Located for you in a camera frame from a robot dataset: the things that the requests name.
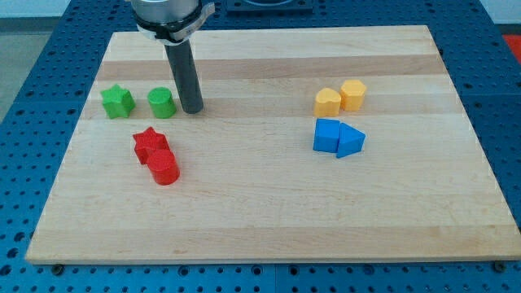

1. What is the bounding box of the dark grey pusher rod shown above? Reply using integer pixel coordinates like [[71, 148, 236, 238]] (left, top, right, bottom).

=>
[[164, 40, 204, 114]]

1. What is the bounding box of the green star block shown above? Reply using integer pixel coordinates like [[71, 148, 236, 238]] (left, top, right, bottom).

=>
[[100, 84, 136, 119]]

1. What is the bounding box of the red cylinder block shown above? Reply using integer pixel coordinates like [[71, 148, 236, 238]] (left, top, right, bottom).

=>
[[147, 149, 181, 186]]

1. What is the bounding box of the blue cube block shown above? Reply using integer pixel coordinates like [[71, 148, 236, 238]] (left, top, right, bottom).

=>
[[313, 118, 340, 153]]

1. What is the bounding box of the red star block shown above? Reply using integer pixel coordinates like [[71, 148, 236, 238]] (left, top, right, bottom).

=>
[[132, 127, 170, 164]]

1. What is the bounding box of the blue triangle block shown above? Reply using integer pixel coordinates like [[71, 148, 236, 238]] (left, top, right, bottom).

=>
[[336, 123, 366, 159]]

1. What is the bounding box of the green cylinder block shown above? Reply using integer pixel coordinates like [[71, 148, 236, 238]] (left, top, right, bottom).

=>
[[147, 87, 177, 119]]

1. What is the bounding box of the yellow pentagon block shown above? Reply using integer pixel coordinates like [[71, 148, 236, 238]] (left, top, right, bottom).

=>
[[340, 80, 367, 112]]

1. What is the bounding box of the wooden board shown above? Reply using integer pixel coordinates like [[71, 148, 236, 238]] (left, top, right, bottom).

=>
[[26, 25, 520, 265]]

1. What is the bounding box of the yellow heart block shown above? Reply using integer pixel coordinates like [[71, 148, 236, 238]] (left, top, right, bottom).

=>
[[313, 88, 342, 118]]

